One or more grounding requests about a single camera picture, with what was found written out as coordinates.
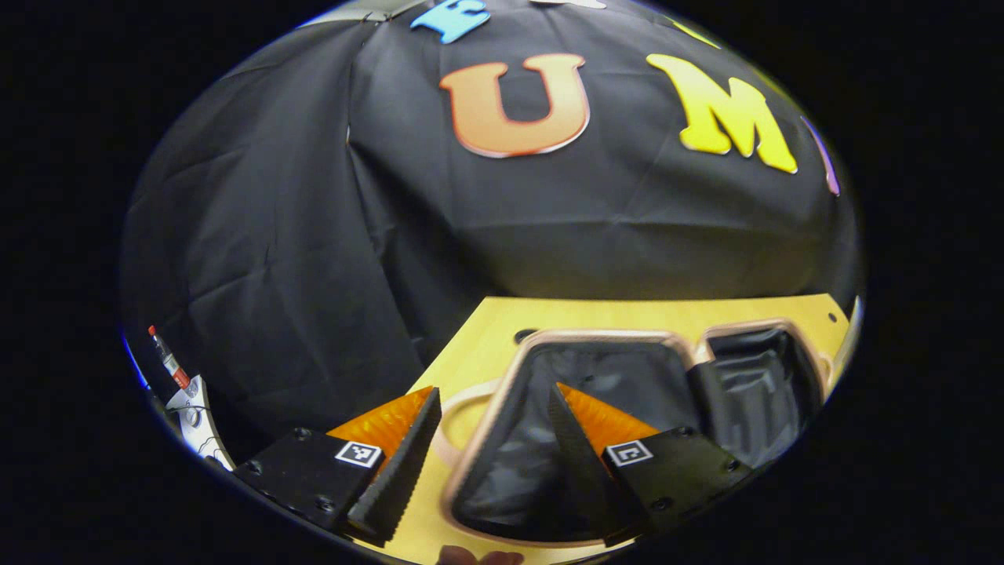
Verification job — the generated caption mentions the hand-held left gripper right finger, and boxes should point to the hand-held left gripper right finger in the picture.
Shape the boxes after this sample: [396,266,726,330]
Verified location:
[547,382,754,549]

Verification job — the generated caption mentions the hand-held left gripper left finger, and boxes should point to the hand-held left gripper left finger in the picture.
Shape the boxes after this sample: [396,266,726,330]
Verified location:
[233,385,442,549]

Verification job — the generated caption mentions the white device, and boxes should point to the white device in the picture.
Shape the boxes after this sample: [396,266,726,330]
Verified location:
[165,375,236,473]

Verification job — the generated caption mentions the red and white bottle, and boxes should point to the red and white bottle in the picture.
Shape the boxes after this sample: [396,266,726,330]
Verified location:
[147,325,192,392]

